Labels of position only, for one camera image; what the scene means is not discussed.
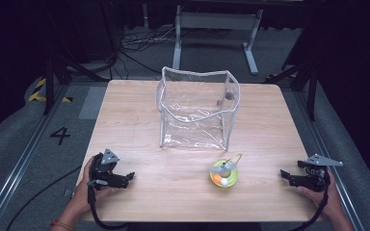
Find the clear plastic bag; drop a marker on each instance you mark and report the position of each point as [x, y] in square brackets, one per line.
[197, 109]

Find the person's right hand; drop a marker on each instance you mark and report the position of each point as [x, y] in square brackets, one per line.
[326, 200]

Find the aluminium floor rail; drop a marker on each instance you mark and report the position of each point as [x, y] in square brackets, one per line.
[19, 166]
[327, 154]

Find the person's left hand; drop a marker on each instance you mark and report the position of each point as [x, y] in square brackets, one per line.
[85, 194]

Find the round yellow-green toy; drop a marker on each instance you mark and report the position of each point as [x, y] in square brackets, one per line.
[224, 174]

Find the yellow black hazard tape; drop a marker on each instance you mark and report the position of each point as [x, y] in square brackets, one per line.
[38, 93]

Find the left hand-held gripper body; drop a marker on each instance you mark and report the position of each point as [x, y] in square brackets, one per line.
[106, 174]

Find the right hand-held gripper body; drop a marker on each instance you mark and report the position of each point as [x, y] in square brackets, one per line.
[314, 174]

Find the black tripod stand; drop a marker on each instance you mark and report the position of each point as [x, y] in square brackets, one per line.
[305, 80]
[56, 73]

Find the grey metal table frame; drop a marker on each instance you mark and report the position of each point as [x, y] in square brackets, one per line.
[216, 20]

